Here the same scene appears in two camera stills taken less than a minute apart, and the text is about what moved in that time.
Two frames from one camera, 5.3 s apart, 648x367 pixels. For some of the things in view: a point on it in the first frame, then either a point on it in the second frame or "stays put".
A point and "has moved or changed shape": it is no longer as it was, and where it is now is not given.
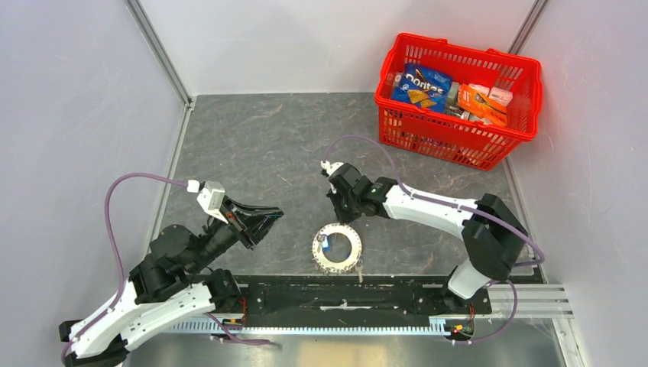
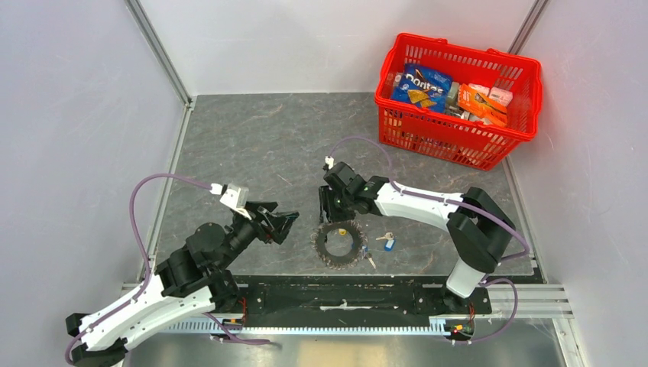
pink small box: x=502 y=95 stays put
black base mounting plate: x=339 y=300 stays put
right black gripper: x=342 y=216 stays put
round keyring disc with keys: x=322 y=244 has moved or changed shape
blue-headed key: x=326 y=244 -> x=390 y=241
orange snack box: x=481 y=106 stays put
